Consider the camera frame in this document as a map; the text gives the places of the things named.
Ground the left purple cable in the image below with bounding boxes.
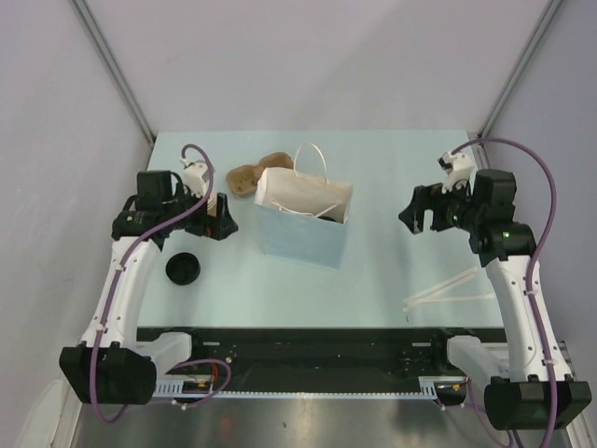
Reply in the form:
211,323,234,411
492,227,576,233
90,144,233,424

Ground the light blue table mat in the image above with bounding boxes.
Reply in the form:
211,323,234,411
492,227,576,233
139,130,502,328

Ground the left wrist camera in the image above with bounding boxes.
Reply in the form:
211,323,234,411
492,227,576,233
180,158,211,198

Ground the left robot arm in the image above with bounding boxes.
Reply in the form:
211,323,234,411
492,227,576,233
59,162,238,405

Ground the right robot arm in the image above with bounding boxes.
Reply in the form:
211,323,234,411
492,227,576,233
398,169,592,430

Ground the white slotted cable duct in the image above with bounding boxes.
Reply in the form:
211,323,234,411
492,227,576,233
152,379,437,400

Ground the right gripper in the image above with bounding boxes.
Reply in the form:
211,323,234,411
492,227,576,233
398,175,484,234

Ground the light blue paper bag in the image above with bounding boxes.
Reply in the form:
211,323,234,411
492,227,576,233
254,143,354,271

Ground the stack of paper cups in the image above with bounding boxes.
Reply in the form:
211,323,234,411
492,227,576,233
206,192,217,217

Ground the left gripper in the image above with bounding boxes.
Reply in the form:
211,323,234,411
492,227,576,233
163,183,237,241

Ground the stack of black lids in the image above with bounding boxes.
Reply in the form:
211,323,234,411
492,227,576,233
165,252,201,286

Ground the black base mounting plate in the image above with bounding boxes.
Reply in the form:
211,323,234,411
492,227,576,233
134,326,512,396

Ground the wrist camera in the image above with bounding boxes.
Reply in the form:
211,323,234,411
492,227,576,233
180,158,211,198
438,151,475,194

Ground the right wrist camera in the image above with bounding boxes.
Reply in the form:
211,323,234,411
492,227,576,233
438,151,475,194

